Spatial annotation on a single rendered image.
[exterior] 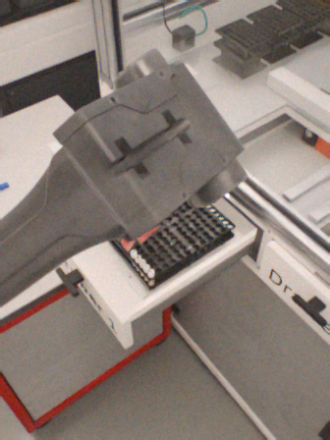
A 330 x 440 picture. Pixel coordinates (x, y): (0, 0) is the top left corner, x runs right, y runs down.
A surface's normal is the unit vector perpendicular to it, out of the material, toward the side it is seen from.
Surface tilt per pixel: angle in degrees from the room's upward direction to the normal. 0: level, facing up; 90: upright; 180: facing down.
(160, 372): 0
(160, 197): 38
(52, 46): 90
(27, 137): 0
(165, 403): 0
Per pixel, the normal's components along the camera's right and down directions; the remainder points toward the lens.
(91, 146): -0.31, 0.33
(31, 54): 0.60, 0.62
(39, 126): -0.01, -0.63
